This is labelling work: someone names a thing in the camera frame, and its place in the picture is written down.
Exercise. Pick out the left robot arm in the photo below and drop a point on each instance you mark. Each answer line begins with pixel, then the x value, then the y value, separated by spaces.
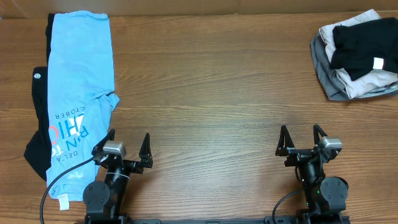
pixel 104 199

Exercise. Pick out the beige folded garment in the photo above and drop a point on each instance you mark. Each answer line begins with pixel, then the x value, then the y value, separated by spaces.
pixel 376 78

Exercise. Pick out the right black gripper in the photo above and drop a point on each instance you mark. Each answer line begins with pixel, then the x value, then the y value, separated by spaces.
pixel 298 155

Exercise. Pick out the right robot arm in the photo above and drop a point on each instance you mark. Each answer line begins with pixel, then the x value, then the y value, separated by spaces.
pixel 325 196

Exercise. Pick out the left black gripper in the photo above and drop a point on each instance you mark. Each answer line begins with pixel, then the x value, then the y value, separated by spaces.
pixel 144 157

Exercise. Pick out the light blue printed t-shirt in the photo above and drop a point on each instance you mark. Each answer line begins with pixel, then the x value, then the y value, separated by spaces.
pixel 81 99

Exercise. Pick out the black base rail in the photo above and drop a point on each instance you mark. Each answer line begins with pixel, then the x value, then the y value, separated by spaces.
pixel 266 220

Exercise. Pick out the black garment with logo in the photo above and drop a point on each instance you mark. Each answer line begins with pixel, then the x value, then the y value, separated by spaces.
pixel 38 149

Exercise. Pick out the black folded garment on pile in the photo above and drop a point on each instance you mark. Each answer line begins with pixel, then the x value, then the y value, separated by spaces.
pixel 365 47

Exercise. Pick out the grey folded garment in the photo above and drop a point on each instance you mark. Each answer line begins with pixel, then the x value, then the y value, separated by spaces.
pixel 332 86

